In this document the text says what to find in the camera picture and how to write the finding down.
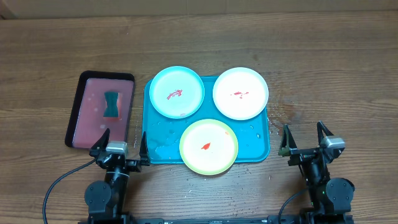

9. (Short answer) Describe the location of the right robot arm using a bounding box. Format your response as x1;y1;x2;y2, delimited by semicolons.
277;121;355;223

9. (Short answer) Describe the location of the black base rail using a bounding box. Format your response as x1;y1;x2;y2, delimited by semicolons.
77;213;354;224

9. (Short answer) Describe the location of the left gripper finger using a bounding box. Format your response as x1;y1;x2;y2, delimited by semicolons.
139;131;150;166
89;128;110;157

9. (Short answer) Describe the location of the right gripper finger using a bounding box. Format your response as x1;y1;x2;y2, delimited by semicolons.
317;121;333;144
278;124;297;157

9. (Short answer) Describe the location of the black tray with pink water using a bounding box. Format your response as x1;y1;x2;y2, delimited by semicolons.
65;70;135;149

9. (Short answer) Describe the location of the teal plastic serving tray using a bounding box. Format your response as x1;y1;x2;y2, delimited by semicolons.
142;77;271;164

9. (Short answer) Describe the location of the yellow-green plate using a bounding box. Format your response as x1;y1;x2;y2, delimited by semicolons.
179;119;239;175

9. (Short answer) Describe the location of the white plate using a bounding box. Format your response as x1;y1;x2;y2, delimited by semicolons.
213;67;269;121

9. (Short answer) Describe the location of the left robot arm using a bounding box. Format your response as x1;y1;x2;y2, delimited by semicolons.
85;129;150;224

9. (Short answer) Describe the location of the light blue plate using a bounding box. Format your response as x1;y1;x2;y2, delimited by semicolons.
149;66;205;119

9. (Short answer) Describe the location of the green and orange sponge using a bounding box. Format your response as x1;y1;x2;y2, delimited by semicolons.
103;91;122;118

